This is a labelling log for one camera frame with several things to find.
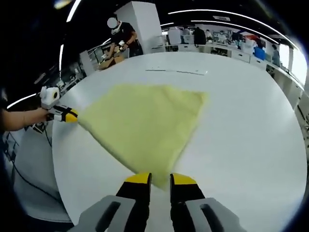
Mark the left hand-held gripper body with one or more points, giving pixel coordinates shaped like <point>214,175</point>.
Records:
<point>49,99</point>

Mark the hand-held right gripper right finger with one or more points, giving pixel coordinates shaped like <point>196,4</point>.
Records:
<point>183,195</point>

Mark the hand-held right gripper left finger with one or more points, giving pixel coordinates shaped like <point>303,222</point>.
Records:
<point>135,200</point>

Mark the yellow blue black garment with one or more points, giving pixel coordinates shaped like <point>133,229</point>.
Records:
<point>144,125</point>

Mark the white template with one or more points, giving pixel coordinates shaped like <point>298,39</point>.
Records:
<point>201,72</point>

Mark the person's left hand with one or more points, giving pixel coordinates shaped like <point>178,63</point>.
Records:
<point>38,116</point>

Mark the straight ceiling light strip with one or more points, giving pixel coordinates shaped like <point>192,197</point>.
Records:
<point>21,100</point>
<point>72,10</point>
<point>61,58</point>

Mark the brown cardboard box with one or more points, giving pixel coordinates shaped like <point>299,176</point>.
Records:
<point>108,63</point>

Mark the white square column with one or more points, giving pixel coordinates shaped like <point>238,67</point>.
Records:
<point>144,24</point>

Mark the white box appliance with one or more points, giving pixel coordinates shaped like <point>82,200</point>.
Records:
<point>174,37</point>

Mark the long white counter cabinets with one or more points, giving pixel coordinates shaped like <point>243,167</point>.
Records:
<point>239,56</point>

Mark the curved ceiling light strip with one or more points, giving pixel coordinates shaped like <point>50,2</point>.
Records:
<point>193,10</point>

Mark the ceiling air vent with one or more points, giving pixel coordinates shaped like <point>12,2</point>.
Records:
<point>221,17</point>

